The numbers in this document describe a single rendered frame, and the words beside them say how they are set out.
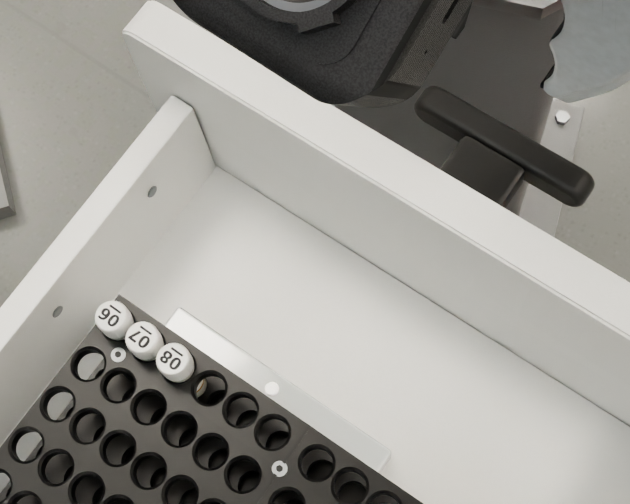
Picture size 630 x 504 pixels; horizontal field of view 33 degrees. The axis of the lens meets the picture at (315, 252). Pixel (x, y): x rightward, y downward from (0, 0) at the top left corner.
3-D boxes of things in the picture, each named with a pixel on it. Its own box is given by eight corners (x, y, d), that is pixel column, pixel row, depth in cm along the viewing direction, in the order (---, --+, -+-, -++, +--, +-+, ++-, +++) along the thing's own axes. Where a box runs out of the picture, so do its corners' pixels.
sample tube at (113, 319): (136, 326, 44) (108, 292, 39) (160, 343, 43) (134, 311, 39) (117, 351, 43) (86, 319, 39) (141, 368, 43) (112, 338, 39)
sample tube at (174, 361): (192, 365, 43) (169, 335, 39) (216, 382, 43) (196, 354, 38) (172, 390, 43) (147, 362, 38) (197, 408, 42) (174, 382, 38)
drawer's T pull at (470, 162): (427, 94, 43) (428, 77, 41) (594, 190, 41) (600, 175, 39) (376, 163, 42) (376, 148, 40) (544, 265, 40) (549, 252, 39)
